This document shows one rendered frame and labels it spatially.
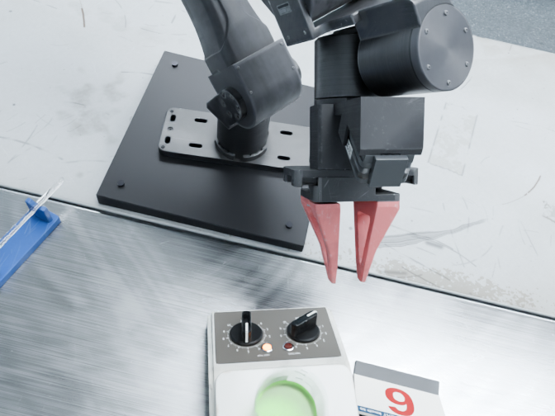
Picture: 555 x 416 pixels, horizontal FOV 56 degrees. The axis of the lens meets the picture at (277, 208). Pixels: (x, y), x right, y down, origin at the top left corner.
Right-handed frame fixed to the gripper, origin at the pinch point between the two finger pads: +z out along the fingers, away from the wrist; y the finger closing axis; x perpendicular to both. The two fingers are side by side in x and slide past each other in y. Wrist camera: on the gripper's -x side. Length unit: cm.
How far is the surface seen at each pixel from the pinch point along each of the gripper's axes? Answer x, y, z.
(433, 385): 5.6, 10.9, 14.0
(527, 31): 183, 134, -58
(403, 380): 6.0, 7.8, 13.5
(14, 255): 15.6, -32.6, 0.7
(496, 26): 184, 120, -60
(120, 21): 42, -24, -29
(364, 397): 3.0, 2.8, 13.4
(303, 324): 4.2, -3.0, 6.2
